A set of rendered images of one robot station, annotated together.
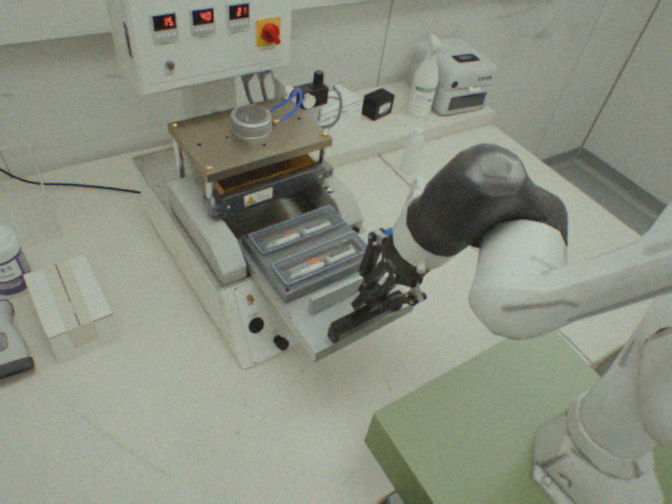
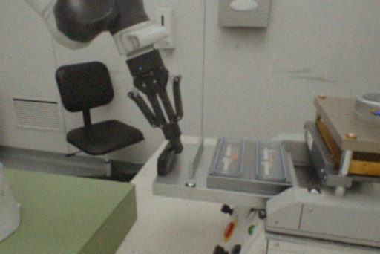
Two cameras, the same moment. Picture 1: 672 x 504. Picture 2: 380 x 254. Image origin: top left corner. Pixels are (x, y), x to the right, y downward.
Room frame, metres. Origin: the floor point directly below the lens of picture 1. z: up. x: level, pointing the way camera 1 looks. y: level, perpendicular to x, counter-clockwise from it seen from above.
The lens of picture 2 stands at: (1.11, -0.43, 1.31)
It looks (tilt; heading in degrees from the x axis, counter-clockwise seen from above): 22 degrees down; 144
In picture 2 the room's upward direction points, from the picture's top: straight up
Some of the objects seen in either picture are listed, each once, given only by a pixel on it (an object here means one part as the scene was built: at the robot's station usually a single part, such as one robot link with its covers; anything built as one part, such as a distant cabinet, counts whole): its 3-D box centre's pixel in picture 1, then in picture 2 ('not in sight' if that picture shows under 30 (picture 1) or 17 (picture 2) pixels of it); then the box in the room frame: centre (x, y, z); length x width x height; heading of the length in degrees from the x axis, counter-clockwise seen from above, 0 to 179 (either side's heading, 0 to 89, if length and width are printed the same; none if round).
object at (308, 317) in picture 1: (322, 270); (227, 165); (0.66, 0.03, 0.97); 0.30 x 0.22 x 0.08; 42
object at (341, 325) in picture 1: (367, 315); (169, 152); (0.55, -0.06, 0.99); 0.15 x 0.02 x 0.04; 132
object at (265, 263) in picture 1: (309, 249); (249, 163); (0.69, 0.06, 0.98); 0.20 x 0.17 x 0.03; 132
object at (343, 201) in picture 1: (324, 190); (336, 216); (0.90, 0.06, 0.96); 0.26 x 0.05 x 0.07; 42
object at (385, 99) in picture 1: (377, 104); not in sight; (1.55, -0.04, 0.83); 0.09 x 0.06 x 0.07; 142
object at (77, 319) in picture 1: (72, 307); not in sight; (0.60, 0.52, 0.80); 0.19 x 0.13 x 0.09; 39
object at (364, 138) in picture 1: (373, 119); not in sight; (1.55, -0.04, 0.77); 0.84 x 0.30 x 0.04; 129
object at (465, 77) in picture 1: (451, 75); not in sight; (1.74, -0.28, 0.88); 0.25 x 0.20 x 0.17; 33
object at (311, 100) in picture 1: (309, 104); not in sight; (1.11, 0.13, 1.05); 0.15 x 0.05 x 0.15; 132
